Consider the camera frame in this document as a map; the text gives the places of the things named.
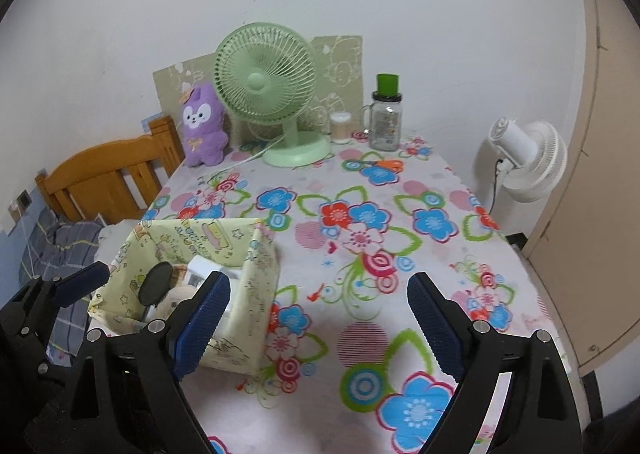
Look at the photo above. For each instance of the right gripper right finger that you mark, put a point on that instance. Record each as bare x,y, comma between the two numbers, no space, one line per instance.
539,414

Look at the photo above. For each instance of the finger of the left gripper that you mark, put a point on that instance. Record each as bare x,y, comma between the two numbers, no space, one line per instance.
81,284

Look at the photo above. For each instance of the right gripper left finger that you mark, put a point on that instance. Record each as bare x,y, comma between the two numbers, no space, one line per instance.
124,392

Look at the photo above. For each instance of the black oval pouch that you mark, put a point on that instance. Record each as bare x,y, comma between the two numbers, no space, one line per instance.
156,284

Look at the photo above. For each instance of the white USB charger block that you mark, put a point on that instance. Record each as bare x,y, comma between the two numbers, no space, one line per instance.
199,268

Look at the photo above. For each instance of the plaid blue bedding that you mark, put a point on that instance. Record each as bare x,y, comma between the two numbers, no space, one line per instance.
58,247

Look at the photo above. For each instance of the white pillow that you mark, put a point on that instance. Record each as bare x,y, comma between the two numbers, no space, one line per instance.
112,237

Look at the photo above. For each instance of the yellow patterned storage box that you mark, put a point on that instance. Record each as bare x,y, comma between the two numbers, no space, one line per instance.
240,248

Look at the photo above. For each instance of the wooden bed headboard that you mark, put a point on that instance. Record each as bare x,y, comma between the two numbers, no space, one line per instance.
116,180

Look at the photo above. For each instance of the beige door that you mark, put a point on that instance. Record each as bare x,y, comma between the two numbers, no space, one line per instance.
585,246

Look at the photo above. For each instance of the floral tablecloth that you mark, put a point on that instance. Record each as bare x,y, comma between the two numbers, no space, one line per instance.
346,368

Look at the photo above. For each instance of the purple plush rabbit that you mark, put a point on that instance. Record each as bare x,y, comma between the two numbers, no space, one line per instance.
203,137

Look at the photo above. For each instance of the white clip fan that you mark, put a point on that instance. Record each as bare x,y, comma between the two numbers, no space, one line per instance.
533,158

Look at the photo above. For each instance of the green desk fan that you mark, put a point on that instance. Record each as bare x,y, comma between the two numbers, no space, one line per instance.
265,74

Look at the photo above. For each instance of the cotton swab container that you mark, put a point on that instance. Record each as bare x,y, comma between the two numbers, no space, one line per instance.
340,127

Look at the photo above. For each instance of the glass jar green lid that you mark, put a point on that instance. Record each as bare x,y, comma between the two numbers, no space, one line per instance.
382,117

